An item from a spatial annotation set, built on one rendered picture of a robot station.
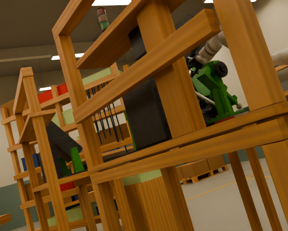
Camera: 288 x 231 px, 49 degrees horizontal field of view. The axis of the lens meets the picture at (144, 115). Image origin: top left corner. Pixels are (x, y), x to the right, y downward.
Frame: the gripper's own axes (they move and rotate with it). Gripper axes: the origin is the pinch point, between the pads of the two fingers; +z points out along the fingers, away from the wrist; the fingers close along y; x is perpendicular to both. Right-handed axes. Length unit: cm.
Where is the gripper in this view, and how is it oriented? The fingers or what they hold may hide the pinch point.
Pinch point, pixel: (189, 72)
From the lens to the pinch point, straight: 178.1
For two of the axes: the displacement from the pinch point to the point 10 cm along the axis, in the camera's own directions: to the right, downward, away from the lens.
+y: -8.4, -5.1, -1.6
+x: -3.0, 6.9, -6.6
